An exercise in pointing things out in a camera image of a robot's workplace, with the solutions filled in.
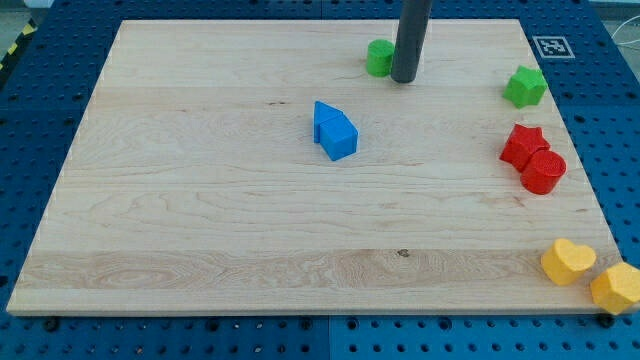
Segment blue cube block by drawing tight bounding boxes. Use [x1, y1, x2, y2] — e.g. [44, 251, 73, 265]
[319, 115, 359, 161]

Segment light wooden board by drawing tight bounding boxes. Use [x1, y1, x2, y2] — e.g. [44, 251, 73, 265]
[7, 19, 621, 316]

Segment green cylinder block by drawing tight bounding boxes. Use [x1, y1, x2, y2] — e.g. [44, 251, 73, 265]
[366, 39, 395, 77]

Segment grey cylindrical robot stick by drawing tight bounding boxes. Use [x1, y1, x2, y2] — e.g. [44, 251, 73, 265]
[390, 0, 433, 84]

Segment red star block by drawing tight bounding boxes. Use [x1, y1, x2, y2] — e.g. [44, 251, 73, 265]
[499, 124, 551, 172]

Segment red cylinder block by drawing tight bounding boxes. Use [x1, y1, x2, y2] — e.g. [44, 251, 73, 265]
[520, 150, 567, 195]

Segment green star block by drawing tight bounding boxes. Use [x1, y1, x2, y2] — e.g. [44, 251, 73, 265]
[503, 66, 548, 109]

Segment yellow heart block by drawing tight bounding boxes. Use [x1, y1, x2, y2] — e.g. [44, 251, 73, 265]
[540, 238, 597, 286]

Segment white fiducial marker tag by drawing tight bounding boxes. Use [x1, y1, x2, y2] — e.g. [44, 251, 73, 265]
[532, 36, 575, 59]

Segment yellow hexagon block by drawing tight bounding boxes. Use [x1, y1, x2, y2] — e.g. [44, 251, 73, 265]
[590, 262, 639, 315]

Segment yellow black hazard tape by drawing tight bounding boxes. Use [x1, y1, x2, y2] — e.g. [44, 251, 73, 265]
[1, 19, 38, 75]

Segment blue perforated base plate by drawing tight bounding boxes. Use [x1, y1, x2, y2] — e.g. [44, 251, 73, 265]
[1, 1, 639, 359]

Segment white cable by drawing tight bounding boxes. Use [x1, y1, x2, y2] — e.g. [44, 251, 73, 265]
[609, 14, 640, 51]

